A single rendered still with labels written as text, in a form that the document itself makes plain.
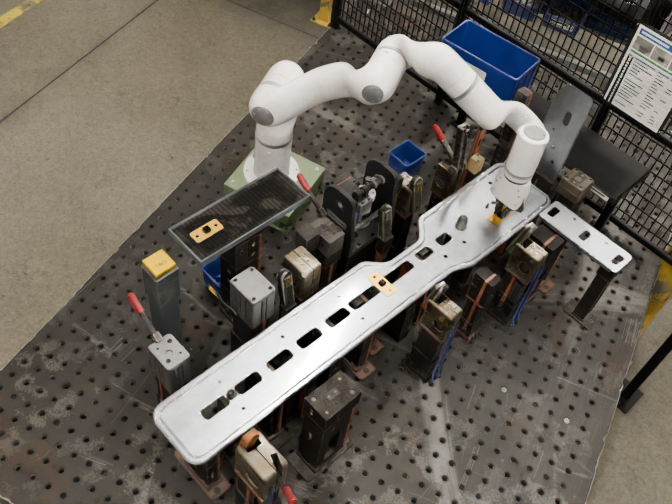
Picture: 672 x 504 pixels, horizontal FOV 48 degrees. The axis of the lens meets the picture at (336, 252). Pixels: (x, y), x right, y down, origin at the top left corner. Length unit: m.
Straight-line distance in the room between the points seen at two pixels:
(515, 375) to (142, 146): 2.24
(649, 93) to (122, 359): 1.79
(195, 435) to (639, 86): 1.69
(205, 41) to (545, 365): 2.83
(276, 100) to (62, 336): 0.94
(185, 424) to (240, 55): 2.88
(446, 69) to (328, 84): 0.35
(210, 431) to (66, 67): 2.87
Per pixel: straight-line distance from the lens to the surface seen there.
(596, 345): 2.58
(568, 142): 2.45
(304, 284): 2.03
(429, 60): 2.02
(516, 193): 2.24
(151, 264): 1.92
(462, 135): 2.29
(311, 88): 2.21
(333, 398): 1.88
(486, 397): 2.35
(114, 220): 3.56
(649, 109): 2.61
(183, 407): 1.89
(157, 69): 4.31
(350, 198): 2.04
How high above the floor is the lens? 2.69
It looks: 51 degrees down
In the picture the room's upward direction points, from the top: 10 degrees clockwise
